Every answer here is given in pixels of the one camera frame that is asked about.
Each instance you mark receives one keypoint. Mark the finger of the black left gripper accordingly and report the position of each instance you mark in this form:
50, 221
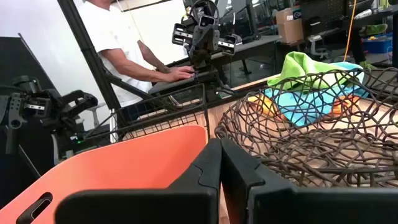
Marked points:
195, 59
206, 59

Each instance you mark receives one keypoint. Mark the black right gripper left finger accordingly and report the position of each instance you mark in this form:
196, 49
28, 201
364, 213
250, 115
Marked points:
186, 202

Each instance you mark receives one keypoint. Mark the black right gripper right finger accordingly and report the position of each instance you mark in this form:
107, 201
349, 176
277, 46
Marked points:
280, 205

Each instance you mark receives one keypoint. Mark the green microfiber towel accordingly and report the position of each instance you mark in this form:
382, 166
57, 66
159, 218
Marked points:
298, 67

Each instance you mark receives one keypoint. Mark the blue microfiber towel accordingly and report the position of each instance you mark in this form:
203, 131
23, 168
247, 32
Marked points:
304, 105

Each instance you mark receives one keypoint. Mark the orange microfiber towel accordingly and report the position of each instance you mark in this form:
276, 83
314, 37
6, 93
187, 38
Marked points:
345, 104
264, 105

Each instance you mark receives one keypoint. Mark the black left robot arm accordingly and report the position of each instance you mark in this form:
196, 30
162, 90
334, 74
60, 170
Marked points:
202, 7

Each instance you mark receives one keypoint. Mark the black desk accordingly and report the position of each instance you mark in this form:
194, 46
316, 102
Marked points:
255, 43

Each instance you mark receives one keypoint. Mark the orange plastic basket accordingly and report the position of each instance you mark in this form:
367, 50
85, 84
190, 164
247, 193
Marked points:
124, 161

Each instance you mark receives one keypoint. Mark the cardboard box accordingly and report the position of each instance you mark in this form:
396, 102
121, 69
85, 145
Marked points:
289, 28

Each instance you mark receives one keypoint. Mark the person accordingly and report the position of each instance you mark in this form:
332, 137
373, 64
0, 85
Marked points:
105, 31

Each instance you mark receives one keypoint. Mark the white office chair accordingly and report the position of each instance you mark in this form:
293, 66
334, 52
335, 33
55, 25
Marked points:
94, 112
317, 46

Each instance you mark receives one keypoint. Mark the dark shelf unit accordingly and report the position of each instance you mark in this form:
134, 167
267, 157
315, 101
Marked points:
326, 12

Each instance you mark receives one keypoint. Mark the green object on shelf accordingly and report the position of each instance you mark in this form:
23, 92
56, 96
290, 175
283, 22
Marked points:
374, 29

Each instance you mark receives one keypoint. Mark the blue plastic bin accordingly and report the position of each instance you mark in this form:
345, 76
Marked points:
376, 45

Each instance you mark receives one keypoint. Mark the black panel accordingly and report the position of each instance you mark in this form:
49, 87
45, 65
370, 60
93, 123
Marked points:
18, 62

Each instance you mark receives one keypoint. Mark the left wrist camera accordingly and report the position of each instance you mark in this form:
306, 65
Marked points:
206, 21

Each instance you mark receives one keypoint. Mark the black metal frame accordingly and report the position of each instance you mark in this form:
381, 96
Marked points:
81, 40

